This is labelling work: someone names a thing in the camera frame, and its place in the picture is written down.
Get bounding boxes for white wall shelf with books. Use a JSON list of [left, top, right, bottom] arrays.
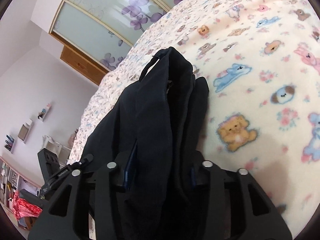
[[4, 134, 15, 152]]

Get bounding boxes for dark navy pants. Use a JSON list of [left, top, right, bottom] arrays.
[[82, 47, 209, 239]]

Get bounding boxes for white wall shelf box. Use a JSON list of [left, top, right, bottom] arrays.
[[37, 103, 52, 122]]

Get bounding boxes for floral glass sliding wardrobe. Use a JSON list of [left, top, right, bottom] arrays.
[[50, 0, 182, 85]]

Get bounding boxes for red patterned cloth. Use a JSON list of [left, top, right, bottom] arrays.
[[12, 191, 42, 220]]

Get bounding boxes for white wall shelf with frame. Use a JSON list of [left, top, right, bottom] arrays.
[[17, 119, 34, 144]]

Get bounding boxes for white bookshelf unit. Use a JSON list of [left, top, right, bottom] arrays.
[[1, 157, 40, 210]]

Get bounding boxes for cartoon animal print fleece blanket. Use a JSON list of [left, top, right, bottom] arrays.
[[68, 0, 319, 237]]

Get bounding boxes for white desk shelf unit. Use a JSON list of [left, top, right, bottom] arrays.
[[42, 135, 71, 167]]

